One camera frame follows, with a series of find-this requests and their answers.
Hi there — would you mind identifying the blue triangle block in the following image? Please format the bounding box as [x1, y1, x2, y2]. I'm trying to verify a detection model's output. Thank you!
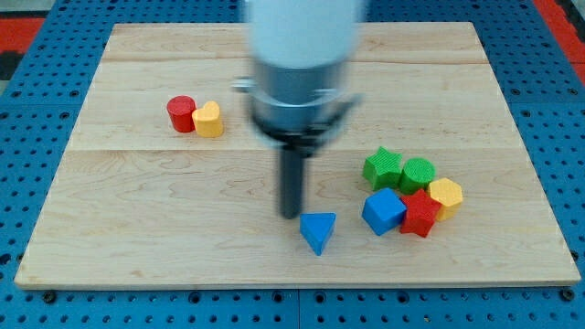
[300, 212, 336, 256]

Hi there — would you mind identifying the blue cube block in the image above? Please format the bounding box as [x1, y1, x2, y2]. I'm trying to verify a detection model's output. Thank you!
[361, 188, 407, 236]

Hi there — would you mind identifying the red star block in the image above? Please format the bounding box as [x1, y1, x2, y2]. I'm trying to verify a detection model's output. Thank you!
[399, 189, 441, 238]

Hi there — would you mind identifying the green star block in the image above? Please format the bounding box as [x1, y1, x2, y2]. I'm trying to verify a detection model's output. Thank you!
[362, 146, 402, 191]

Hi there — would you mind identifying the yellow hexagon block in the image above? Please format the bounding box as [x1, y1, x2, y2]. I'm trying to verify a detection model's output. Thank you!
[427, 178, 463, 221]

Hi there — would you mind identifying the green cylinder block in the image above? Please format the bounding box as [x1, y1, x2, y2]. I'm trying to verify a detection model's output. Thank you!
[399, 157, 436, 195]

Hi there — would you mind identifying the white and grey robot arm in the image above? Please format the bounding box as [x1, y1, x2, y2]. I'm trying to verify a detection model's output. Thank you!
[234, 0, 367, 218]

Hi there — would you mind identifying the red cylinder block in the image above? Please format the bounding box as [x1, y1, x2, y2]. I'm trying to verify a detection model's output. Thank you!
[166, 95, 197, 133]

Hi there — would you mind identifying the yellow heart block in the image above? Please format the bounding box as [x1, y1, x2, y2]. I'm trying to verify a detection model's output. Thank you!
[191, 101, 224, 138]

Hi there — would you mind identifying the light wooden board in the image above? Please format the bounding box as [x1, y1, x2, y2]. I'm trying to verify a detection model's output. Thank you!
[15, 22, 580, 291]

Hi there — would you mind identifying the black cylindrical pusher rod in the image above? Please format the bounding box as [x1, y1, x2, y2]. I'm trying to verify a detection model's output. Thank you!
[279, 146, 304, 219]

